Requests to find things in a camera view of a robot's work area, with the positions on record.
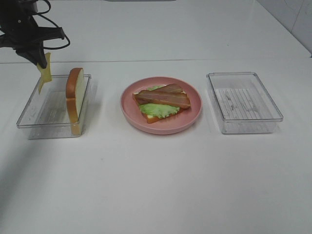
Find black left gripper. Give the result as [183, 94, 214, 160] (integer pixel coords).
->
[0, 7, 64, 68]

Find yellow cheese slice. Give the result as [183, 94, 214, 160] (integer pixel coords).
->
[37, 52, 52, 94]

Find bread slice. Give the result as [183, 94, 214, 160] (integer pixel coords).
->
[132, 84, 191, 124]
[65, 67, 85, 136]

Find green lettuce leaf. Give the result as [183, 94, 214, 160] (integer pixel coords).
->
[134, 85, 183, 123]

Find brown bacon strip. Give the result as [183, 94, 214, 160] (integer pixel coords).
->
[153, 84, 183, 93]

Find pink wavy bacon strip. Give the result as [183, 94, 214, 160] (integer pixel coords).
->
[133, 90, 191, 109]

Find left clear plastic tray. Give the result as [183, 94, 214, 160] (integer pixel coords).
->
[17, 74, 91, 139]

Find clear plastic tray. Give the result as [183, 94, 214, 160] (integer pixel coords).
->
[17, 74, 91, 139]
[207, 72, 284, 134]

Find pink round plate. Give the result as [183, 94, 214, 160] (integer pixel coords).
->
[120, 77, 202, 135]

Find right clear plastic tray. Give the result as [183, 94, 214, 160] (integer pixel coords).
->
[207, 72, 284, 134]

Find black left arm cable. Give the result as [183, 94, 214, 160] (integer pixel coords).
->
[0, 0, 71, 51]

